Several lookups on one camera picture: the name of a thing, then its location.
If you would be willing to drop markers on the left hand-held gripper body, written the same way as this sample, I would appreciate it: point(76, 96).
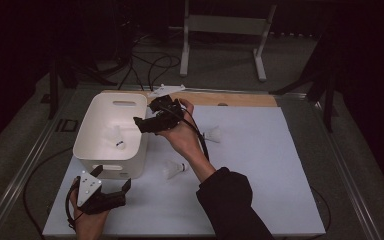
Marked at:
point(88, 188)

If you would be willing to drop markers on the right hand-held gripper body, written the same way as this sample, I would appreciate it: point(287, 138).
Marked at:
point(166, 115)

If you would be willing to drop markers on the white shuttlecock blue band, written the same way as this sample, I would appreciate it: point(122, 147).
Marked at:
point(214, 134)
point(172, 169)
point(116, 136)

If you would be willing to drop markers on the white plastic storage bin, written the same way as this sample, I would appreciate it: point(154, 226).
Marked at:
point(96, 116)

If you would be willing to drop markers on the person's right hand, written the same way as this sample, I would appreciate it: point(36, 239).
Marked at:
point(181, 138)

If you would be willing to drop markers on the person's left hand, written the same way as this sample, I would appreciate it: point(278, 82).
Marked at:
point(88, 226)

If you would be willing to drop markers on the black metal stand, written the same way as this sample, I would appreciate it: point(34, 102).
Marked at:
point(53, 100)

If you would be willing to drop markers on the white table mat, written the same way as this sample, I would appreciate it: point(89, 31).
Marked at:
point(253, 150)

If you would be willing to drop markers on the white metal stand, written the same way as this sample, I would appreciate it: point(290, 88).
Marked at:
point(226, 25)

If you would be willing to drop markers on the dark tripod stand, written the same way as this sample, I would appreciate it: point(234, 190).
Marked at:
point(328, 110)

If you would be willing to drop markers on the black rectangular floor bracket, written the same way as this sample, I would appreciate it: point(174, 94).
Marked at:
point(57, 125)

